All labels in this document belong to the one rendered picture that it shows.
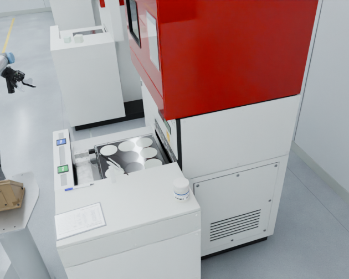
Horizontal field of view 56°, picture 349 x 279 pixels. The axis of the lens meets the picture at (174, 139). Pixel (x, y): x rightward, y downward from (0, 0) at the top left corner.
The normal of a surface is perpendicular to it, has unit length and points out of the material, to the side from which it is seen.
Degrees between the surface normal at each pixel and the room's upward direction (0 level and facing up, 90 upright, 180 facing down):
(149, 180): 0
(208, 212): 90
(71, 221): 0
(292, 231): 0
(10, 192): 90
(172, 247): 90
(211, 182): 90
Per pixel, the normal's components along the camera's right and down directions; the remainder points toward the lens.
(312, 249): -0.04, -0.82
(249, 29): 0.30, 0.54
